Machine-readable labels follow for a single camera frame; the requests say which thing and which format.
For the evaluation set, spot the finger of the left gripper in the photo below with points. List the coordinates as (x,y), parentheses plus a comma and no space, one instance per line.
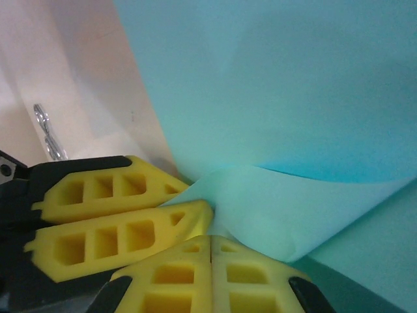
(163,228)
(107,202)

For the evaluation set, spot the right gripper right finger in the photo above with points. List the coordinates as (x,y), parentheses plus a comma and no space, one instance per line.
(221,261)

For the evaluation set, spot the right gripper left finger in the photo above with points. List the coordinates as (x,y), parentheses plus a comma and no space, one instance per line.
(202,261)

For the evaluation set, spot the light blue paper sheet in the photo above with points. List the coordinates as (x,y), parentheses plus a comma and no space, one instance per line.
(277,98)

